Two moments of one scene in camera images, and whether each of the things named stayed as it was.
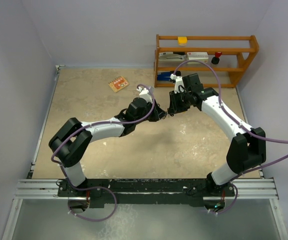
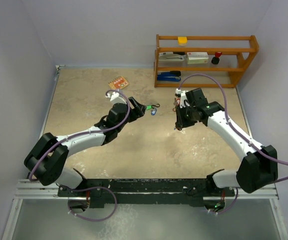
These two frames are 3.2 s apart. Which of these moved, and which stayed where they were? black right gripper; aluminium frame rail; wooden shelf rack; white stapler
Moved: black right gripper
Stayed: aluminium frame rail; white stapler; wooden shelf rack
